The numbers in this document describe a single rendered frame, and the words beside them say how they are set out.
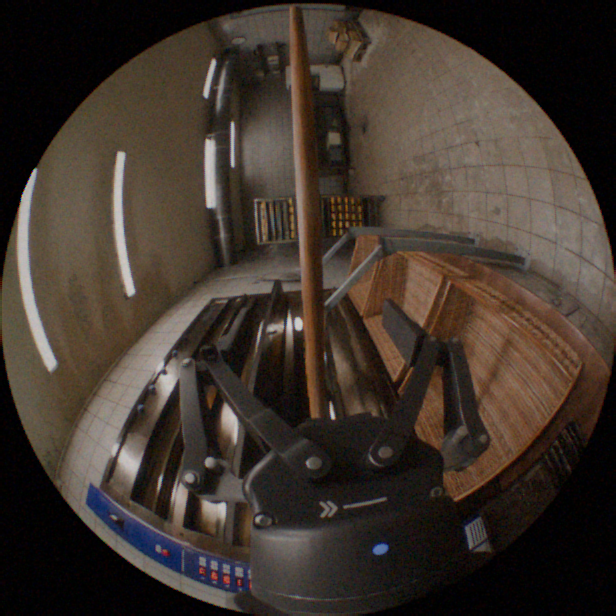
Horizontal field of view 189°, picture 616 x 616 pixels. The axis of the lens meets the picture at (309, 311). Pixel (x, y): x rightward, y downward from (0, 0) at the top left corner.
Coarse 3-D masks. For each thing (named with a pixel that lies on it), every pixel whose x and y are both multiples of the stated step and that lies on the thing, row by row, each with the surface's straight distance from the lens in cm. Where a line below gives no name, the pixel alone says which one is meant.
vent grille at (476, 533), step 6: (474, 522) 79; (480, 522) 81; (468, 528) 78; (474, 528) 80; (480, 528) 81; (468, 534) 78; (474, 534) 80; (480, 534) 82; (468, 540) 79; (474, 540) 80; (480, 540) 82
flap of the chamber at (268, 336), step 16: (272, 304) 133; (272, 320) 122; (272, 336) 114; (272, 352) 107; (256, 368) 83; (272, 368) 101; (256, 384) 79; (272, 384) 96; (272, 400) 91; (240, 432) 65; (240, 448) 62; (256, 448) 70; (240, 464) 60; (256, 464) 68; (240, 512) 59; (240, 528) 59; (240, 544) 59
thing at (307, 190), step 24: (312, 96) 34; (312, 120) 31; (312, 144) 29; (312, 168) 28; (312, 192) 27; (312, 216) 27; (312, 240) 27; (312, 264) 28; (312, 288) 29; (312, 312) 30; (312, 336) 32; (312, 360) 35; (312, 384) 38; (312, 408) 44
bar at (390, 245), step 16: (384, 240) 68; (400, 240) 70; (416, 240) 73; (432, 240) 80; (464, 240) 155; (384, 256) 71; (480, 256) 96; (496, 256) 106; (512, 256) 120; (528, 256) 134; (336, 384) 42; (336, 400) 39; (336, 416) 37
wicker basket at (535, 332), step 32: (448, 288) 74; (480, 288) 75; (480, 320) 83; (512, 320) 56; (480, 352) 84; (512, 352) 74; (544, 352) 52; (480, 384) 86; (512, 384) 76; (544, 384) 69; (480, 416) 86; (512, 416) 79; (544, 416) 72; (512, 448) 82; (448, 480) 74; (480, 480) 77
